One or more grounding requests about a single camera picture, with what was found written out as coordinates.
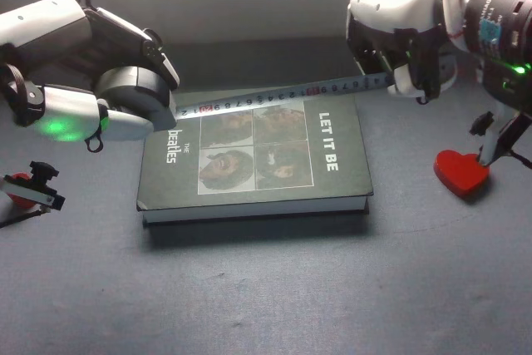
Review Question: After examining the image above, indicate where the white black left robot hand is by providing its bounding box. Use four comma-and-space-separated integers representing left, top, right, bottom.
0, 0, 182, 152

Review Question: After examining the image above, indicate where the white grey tape measure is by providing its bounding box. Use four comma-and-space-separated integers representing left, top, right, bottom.
93, 66, 396, 131

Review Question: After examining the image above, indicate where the black Beatles hardcover book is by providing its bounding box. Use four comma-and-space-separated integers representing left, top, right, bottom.
135, 89, 374, 227

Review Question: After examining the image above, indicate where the red toy cylinder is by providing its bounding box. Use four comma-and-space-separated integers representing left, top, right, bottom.
7, 171, 42, 210

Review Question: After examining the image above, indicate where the red wooden heart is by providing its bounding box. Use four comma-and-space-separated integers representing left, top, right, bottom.
433, 149, 491, 199

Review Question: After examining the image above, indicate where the grey table cloth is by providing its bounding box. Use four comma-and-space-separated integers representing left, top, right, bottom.
0, 34, 532, 355

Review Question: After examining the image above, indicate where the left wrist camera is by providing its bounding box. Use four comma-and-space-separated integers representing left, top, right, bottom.
0, 160, 67, 229

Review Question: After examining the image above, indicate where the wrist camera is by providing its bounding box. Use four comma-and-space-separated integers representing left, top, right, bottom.
469, 110, 532, 167
0, 160, 67, 229

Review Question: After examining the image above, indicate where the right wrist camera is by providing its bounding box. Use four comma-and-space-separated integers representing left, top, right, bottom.
469, 110, 532, 167

